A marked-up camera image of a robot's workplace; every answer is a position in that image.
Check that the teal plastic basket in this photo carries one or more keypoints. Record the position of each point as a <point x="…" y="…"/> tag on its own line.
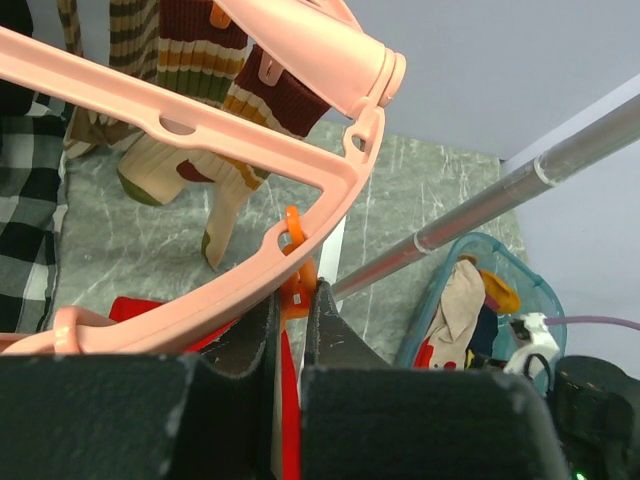
<point x="492" y="337"/>

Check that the red folded cloth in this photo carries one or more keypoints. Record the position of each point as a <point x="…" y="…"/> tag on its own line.
<point x="125" y="308"/>

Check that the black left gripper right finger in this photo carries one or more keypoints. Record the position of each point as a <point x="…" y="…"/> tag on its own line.
<point x="364" y="419"/>

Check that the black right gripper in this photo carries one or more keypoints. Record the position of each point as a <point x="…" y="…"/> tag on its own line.
<point x="595" y="407"/>

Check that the orange hanger clip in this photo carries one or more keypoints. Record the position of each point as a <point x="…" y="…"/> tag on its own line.
<point x="296" y="293"/>

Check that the yellow sock in basket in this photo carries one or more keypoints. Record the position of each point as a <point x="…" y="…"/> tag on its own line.
<point x="500" y="296"/>

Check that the striped beige sock left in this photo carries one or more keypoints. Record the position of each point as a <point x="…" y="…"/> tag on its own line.
<point x="201" y="51"/>

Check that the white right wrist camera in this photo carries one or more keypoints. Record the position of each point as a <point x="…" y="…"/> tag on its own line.
<point x="535" y="346"/>

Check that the silver clothes rack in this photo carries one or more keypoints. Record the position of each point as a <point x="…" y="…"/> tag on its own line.
<point x="602" y="138"/>

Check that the beige sock in basket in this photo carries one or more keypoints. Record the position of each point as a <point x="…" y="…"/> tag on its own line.
<point x="456" y="317"/>

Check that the black white checkered shirt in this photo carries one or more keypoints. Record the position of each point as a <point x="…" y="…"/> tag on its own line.
<point x="32" y="206"/>

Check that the brown striped sock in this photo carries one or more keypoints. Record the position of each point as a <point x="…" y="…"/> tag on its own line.
<point x="134" y="33"/>

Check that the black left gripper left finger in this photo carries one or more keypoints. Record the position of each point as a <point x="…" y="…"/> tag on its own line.
<point x="205" y="415"/>

